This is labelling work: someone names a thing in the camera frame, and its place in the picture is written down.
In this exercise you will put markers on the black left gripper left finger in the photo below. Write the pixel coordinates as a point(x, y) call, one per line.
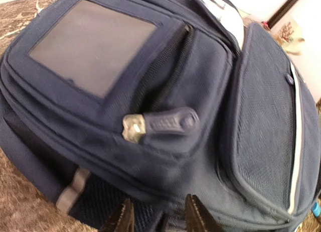
point(121, 220)

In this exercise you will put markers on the cream ceramic mug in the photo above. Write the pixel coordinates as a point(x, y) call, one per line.
point(290, 37)

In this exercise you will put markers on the black right frame post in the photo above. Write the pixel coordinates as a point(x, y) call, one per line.
point(280, 13)

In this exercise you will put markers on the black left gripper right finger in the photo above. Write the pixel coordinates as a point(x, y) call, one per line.
point(197, 217)

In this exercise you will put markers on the navy blue student backpack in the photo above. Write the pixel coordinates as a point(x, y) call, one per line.
point(152, 100)

